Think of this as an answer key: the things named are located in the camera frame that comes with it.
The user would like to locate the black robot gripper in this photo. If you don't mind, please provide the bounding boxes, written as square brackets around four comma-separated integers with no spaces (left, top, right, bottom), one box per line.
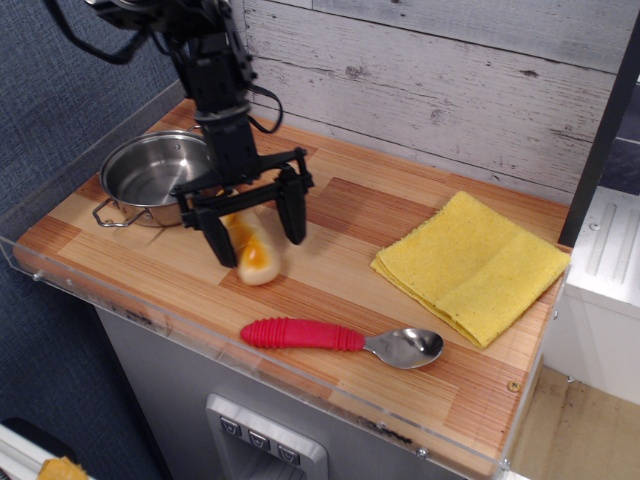
[171,112,313,268]

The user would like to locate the toy bread loaf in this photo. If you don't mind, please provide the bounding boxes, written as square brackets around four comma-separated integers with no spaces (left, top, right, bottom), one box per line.
[221,208,281,286]

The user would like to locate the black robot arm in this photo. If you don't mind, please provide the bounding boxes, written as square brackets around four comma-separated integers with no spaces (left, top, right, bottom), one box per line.
[89,1,313,268]

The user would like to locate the yellow folded cloth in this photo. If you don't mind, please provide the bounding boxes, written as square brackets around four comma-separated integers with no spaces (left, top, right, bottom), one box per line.
[370,191,570,348]

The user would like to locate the small steel pot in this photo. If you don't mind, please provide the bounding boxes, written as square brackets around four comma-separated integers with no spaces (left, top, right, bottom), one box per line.
[93,130,211,228]

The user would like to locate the clear acrylic table guard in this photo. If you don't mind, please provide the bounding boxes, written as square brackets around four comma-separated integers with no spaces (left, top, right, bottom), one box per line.
[14,61,580,479]

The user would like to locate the grey cabinet with buttons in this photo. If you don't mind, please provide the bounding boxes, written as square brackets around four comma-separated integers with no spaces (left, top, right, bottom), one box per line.
[98,309,457,479]

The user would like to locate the yellow black object bottom left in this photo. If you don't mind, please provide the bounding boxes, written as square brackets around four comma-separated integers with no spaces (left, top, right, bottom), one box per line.
[0,452,86,480]

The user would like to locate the white ribbed side unit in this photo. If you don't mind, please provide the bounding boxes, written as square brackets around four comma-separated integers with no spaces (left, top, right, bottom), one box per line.
[543,187,639,404]

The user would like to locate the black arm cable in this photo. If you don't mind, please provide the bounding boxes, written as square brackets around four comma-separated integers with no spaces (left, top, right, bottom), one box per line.
[247,84,285,135]

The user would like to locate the red handled metal spoon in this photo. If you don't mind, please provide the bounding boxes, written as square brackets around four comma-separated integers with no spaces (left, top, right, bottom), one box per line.
[240,318,444,370]

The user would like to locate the right black frame post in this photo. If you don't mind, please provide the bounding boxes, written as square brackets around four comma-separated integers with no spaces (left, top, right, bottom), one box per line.
[558,15,639,247]

